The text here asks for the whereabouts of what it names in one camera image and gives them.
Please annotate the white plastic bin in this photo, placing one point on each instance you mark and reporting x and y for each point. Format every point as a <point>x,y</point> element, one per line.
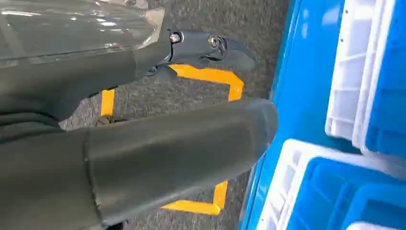
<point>364,227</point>
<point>345,79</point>
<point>285,177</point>

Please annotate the blue metal rack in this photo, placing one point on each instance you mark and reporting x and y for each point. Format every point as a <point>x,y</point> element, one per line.
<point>298,95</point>

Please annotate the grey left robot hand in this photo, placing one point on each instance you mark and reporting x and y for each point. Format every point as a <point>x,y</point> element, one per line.
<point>95,177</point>

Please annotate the blue plastic bin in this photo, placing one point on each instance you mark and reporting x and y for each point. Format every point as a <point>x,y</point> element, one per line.
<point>374,206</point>
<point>390,95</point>
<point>317,196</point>

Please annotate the yellow floor tape square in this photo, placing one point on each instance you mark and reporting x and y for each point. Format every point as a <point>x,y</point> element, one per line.
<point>209,75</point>

